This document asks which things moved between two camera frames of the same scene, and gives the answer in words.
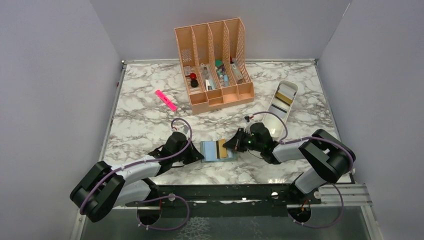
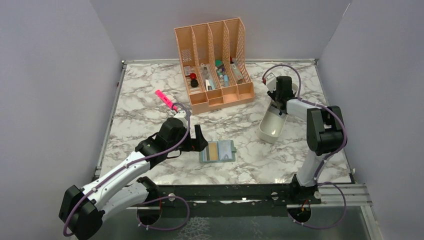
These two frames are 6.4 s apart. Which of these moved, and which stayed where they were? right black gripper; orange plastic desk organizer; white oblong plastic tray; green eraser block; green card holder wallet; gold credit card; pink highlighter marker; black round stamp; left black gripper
Moved: right black gripper; gold credit card; left black gripper
Stayed: green card holder wallet; white oblong plastic tray; orange plastic desk organizer; green eraser block; pink highlighter marker; black round stamp
